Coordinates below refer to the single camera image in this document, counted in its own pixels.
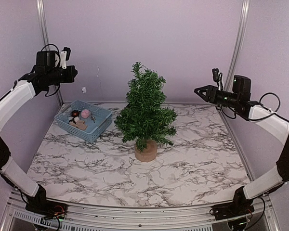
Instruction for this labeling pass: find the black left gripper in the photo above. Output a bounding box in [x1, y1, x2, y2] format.
[47, 65, 77, 85]

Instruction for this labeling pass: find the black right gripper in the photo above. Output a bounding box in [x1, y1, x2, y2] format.
[194, 85, 239, 108]

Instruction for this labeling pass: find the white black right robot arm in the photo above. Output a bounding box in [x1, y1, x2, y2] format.
[194, 69, 289, 220]

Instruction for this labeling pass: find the small green christmas tree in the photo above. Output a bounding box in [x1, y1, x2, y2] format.
[114, 62, 177, 162]

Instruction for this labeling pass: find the dark red bauble ornament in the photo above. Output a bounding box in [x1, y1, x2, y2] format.
[71, 110, 79, 117]

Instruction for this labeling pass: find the pink fluffy pompom ornament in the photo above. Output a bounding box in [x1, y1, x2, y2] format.
[80, 109, 91, 119]

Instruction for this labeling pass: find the white cotton boll sprig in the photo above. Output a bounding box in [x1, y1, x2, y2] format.
[68, 116, 79, 127]

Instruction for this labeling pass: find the beige burlap bow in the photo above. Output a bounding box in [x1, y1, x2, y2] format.
[72, 120, 87, 130]

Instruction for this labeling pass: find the light blue perforated plastic basket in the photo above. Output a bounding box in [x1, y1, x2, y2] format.
[54, 100, 112, 143]

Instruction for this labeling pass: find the gold berry sprig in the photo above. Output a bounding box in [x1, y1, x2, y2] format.
[90, 115, 96, 123]

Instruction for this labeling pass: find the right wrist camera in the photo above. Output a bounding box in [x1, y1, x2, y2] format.
[212, 68, 223, 83]

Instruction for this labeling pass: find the right aluminium corner post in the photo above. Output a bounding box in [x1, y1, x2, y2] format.
[224, 0, 250, 91]

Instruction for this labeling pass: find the aluminium corner post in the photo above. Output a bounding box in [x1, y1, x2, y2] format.
[224, 0, 250, 91]
[36, 0, 65, 106]

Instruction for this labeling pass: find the left aluminium corner post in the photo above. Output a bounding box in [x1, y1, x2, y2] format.
[36, 0, 65, 106]

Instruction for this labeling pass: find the aluminium front rail frame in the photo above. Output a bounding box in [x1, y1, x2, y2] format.
[0, 191, 280, 231]

